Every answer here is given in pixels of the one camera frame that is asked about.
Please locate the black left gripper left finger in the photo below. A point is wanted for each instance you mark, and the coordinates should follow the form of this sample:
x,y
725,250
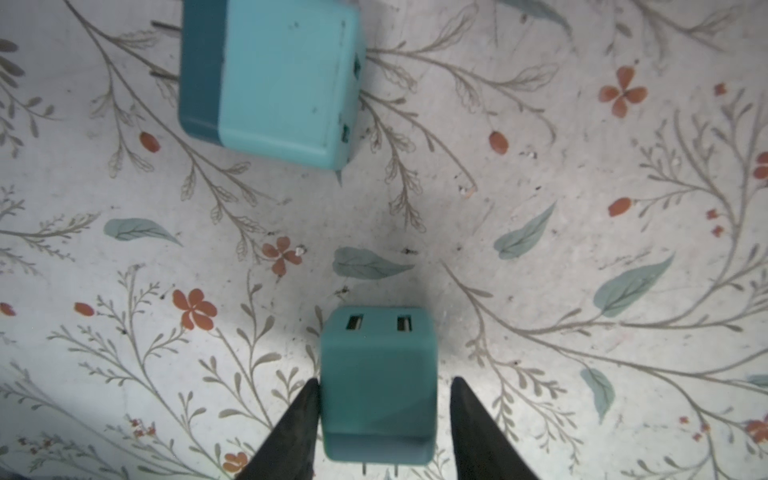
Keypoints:
x,y
289,450

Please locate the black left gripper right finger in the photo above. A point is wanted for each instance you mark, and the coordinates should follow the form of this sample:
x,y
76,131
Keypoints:
x,y
481,450

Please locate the teal charger plug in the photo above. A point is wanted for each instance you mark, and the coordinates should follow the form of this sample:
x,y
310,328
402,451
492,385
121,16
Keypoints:
x,y
274,79
379,385

